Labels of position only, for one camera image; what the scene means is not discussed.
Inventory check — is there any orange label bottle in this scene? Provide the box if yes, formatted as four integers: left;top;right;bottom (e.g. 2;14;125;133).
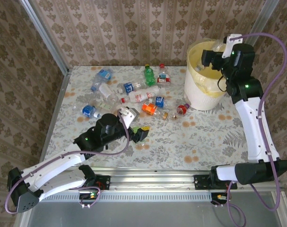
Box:
141;101;169;120

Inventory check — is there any wide dark blue label bottle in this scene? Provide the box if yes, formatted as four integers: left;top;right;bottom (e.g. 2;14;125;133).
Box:
82;105;102;119

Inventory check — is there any green label clear bottle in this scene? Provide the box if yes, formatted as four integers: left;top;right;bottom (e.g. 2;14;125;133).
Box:
89;99;122;113

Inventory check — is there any blue white label bottle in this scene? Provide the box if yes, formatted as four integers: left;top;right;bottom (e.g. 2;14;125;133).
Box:
154;96;173;108

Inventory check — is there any white label red print bottle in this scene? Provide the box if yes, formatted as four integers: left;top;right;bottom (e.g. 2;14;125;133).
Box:
121;85;165;104

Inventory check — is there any red label purple cap bottle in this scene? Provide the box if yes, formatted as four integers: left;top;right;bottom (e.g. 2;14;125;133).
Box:
172;103;190;121

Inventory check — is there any clear plastic bottle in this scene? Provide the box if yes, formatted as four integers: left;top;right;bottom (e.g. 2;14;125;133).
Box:
194;61;207;72

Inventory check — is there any slim blue label bottle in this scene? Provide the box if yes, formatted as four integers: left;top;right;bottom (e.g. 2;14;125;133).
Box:
116;80;147;95

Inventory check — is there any white label yellow tick bottle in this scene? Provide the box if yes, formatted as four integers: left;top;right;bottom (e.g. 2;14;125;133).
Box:
98;84;120;102

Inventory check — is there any green plastic bottle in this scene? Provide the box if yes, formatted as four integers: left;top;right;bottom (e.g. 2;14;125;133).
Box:
143;64;157;87

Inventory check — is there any red cap clear bottle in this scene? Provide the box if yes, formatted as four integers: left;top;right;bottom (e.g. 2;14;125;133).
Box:
157;63;172;85

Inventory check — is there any light blue label bottle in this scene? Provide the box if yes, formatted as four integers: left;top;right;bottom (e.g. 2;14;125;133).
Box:
90;67;114;92

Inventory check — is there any yellow plastic bin liner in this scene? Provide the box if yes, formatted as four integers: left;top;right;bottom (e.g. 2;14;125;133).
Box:
186;37;229;98

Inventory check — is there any white plastic bin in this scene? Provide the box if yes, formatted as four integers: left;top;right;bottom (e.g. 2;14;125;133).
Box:
183;41;229;111

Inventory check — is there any left base wiring bundle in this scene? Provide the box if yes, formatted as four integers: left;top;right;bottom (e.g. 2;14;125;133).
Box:
78;186;102;209

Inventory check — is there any grey metal platform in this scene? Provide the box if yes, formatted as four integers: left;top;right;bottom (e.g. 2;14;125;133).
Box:
14;191;287;227

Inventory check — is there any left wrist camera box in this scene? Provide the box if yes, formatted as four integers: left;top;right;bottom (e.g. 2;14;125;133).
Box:
117;106;140;128

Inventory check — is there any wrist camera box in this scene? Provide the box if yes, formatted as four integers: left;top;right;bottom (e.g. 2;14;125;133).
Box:
222;34;243;59
117;106;140;128

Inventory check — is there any thin black cable loop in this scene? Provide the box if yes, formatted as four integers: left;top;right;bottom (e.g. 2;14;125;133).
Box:
217;75;229;93

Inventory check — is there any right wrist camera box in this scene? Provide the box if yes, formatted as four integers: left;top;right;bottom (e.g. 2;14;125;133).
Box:
222;34;243;59

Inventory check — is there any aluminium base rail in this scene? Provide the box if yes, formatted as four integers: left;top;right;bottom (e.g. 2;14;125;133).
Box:
91;166;215;192

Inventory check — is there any aluminium table edge rail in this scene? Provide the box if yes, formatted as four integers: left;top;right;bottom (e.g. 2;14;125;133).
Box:
39;70;72;166

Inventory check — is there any aluminium frame post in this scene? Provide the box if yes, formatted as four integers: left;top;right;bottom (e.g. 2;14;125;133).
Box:
251;0;280;45
19;0;72;76

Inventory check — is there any slotted grey cable duct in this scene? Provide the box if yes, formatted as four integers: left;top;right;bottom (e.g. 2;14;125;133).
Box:
34;191;214;202

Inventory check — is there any thin purple base cable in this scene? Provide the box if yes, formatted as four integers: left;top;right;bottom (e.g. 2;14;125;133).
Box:
226;189;247;227

